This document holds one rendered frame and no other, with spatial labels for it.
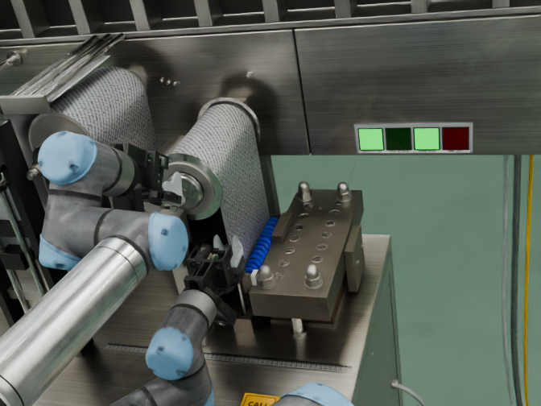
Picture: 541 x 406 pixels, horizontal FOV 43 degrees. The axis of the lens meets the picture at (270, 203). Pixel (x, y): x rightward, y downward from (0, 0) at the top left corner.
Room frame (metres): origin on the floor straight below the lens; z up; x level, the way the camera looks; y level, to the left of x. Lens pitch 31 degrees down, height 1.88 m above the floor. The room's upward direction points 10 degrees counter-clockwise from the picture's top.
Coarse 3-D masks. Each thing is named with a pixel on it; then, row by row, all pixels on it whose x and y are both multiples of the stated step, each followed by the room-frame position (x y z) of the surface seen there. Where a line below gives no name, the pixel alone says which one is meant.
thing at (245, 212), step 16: (256, 160) 1.36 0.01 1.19; (240, 176) 1.26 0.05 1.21; (256, 176) 1.34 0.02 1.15; (240, 192) 1.25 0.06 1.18; (256, 192) 1.33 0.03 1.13; (224, 208) 1.16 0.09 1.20; (240, 208) 1.23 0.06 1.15; (256, 208) 1.31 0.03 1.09; (224, 224) 1.16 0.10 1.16; (240, 224) 1.22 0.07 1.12; (256, 224) 1.30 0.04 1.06; (240, 240) 1.20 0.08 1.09; (256, 240) 1.28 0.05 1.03
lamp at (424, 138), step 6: (420, 132) 1.33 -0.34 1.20; (426, 132) 1.32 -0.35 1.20; (432, 132) 1.32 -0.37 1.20; (438, 132) 1.31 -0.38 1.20; (420, 138) 1.33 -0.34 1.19; (426, 138) 1.32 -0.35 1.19; (432, 138) 1.32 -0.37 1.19; (438, 138) 1.31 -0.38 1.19; (420, 144) 1.33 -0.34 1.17; (426, 144) 1.32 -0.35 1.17; (432, 144) 1.32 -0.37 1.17; (438, 144) 1.31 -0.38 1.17
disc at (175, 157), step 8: (176, 160) 1.17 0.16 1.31; (184, 160) 1.17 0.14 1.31; (192, 160) 1.16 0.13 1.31; (200, 160) 1.16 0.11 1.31; (200, 168) 1.16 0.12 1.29; (208, 168) 1.15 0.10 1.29; (208, 176) 1.15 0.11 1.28; (216, 176) 1.15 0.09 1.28; (216, 184) 1.15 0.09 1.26; (216, 192) 1.15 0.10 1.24; (216, 200) 1.15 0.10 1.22; (168, 208) 1.19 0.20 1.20; (216, 208) 1.15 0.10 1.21; (192, 216) 1.17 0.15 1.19; (200, 216) 1.17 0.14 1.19; (208, 216) 1.16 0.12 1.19
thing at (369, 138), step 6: (360, 132) 1.37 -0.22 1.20; (366, 132) 1.37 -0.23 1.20; (372, 132) 1.36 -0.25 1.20; (378, 132) 1.36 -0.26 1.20; (360, 138) 1.37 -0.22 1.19; (366, 138) 1.37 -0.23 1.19; (372, 138) 1.36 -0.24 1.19; (378, 138) 1.36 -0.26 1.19; (366, 144) 1.37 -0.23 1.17; (372, 144) 1.36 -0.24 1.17; (378, 144) 1.36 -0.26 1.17
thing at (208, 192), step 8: (168, 168) 1.18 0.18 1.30; (176, 168) 1.17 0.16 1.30; (184, 168) 1.16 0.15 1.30; (192, 168) 1.16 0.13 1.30; (168, 176) 1.18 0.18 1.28; (200, 176) 1.15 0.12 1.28; (208, 184) 1.15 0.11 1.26; (208, 192) 1.15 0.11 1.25; (208, 200) 1.15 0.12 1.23; (200, 208) 1.16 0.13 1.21; (208, 208) 1.15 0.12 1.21
